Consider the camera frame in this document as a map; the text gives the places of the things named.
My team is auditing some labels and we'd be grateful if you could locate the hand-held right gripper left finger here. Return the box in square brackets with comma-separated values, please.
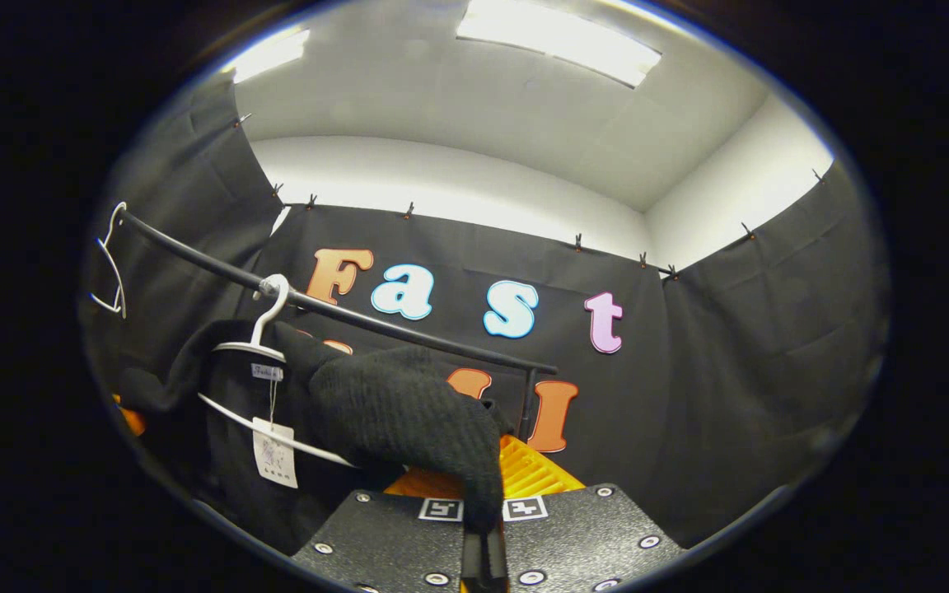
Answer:
[292, 469, 475, 593]

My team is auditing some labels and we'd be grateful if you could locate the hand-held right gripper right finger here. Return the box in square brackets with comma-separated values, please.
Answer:
[487, 435, 685, 593]

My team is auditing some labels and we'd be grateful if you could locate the black ribbed jacket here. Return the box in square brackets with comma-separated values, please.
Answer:
[116, 320, 517, 554]

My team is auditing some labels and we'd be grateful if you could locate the empty white clothes hanger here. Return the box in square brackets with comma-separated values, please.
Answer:
[89, 202, 129, 320]

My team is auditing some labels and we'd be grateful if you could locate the black backdrop cloth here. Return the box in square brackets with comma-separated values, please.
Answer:
[79, 78, 891, 549]

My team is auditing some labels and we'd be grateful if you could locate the small ceiling light panel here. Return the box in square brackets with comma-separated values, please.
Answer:
[222, 27, 311, 85]

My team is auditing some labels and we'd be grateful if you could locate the large ceiling light panel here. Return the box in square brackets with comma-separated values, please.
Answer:
[456, 0, 662, 89]

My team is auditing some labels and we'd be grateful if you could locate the black clothes rail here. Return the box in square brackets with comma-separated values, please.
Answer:
[116, 210, 559, 441]

